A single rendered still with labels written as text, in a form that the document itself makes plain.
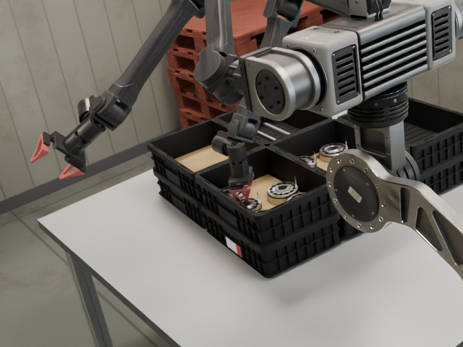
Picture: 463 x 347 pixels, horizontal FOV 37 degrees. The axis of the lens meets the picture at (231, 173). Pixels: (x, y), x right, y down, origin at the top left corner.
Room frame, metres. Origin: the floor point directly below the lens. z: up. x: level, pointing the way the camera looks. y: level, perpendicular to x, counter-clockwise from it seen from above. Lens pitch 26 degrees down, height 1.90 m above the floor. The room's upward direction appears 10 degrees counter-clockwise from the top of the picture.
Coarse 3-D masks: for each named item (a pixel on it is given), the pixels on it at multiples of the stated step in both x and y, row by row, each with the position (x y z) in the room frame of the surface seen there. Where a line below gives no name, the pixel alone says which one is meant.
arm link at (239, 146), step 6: (228, 138) 1.94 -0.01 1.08; (234, 138) 1.95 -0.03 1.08; (228, 144) 1.92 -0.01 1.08; (234, 144) 1.91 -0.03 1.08; (240, 144) 1.91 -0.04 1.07; (228, 150) 1.90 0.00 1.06; (234, 150) 1.89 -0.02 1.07; (240, 150) 1.89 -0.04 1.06; (228, 156) 1.91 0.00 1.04; (234, 156) 1.89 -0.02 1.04; (240, 156) 1.89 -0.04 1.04; (246, 156) 1.91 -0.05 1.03; (234, 162) 1.90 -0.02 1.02; (240, 162) 1.90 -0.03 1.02
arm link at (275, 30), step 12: (276, 0) 2.00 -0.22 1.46; (264, 12) 2.02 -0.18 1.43; (300, 12) 2.05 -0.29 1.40; (276, 24) 1.99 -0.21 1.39; (288, 24) 2.01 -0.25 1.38; (264, 36) 2.02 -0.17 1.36; (276, 36) 1.99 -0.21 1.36; (240, 108) 1.94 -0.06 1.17; (240, 120) 1.91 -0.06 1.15; (252, 120) 1.95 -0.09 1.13; (240, 132) 1.90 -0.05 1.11; (252, 132) 1.92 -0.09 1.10
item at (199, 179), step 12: (288, 156) 2.06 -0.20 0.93; (216, 168) 2.08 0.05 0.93; (312, 168) 1.95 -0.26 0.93; (204, 180) 2.00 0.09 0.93; (216, 192) 1.91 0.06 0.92; (312, 192) 1.79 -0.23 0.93; (324, 192) 1.81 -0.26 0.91; (228, 204) 1.85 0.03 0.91; (240, 204) 1.80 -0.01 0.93; (288, 204) 1.75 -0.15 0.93; (300, 204) 1.77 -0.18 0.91; (252, 216) 1.72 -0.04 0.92; (264, 216) 1.71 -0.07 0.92
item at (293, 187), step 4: (276, 184) 2.01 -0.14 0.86; (280, 184) 2.01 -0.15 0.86; (288, 184) 2.00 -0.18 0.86; (292, 184) 1.99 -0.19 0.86; (268, 188) 2.00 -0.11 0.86; (272, 188) 1.99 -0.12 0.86; (292, 188) 1.96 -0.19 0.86; (296, 188) 1.96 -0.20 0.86; (268, 192) 1.97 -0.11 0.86; (272, 192) 1.97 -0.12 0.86; (276, 192) 1.96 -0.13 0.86; (280, 192) 1.95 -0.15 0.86; (284, 192) 1.95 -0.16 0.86; (288, 192) 1.94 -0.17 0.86; (292, 192) 1.94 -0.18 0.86; (272, 196) 1.94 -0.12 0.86; (276, 196) 1.93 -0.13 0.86; (280, 196) 1.93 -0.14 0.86; (284, 196) 1.92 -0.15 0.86; (288, 196) 1.93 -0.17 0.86
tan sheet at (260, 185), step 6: (258, 180) 2.13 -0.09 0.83; (264, 180) 2.12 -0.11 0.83; (270, 180) 2.11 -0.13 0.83; (276, 180) 2.10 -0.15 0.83; (246, 186) 2.10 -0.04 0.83; (252, 186) 2.09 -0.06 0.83; (258, 186) 2.09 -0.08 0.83; (264, 186) 2.08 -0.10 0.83; (252, 192) 2.05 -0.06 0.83; (258, 192) 2.04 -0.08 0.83; (264, 192) 2.03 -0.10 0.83; (300, 192) 1.99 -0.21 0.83; (264, 198) 1.99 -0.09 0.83; (264, 204) 1.95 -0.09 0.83; (270, 204) 1.94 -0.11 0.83; (276, 204) 1.93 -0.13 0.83
